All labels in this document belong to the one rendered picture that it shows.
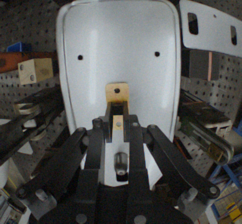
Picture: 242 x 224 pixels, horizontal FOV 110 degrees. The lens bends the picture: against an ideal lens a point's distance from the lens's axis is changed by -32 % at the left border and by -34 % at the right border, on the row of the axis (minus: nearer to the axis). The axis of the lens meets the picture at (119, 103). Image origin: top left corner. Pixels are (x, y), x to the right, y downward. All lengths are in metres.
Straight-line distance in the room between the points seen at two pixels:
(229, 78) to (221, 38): 0.50
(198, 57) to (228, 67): 0.50
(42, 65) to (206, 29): 0.30
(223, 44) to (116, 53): 0.22
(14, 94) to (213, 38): 0.85
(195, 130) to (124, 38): 0.21
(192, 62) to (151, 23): 0.11
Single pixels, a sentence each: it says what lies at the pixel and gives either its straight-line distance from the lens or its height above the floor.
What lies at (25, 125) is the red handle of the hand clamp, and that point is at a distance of 0.22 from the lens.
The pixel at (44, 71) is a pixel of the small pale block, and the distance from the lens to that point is 0.21.
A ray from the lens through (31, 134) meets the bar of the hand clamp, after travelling 0.21.
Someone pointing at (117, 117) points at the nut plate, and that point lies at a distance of 0.22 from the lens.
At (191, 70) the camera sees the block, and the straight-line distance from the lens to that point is 0.27.
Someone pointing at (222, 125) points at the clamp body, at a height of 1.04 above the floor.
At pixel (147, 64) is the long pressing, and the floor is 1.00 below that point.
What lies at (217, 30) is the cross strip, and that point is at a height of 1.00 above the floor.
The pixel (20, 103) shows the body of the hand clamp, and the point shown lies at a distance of 0.24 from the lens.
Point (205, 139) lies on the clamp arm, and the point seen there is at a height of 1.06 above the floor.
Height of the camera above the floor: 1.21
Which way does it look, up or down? 70 degrees down
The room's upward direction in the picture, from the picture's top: 179 degrees counter-clockwise
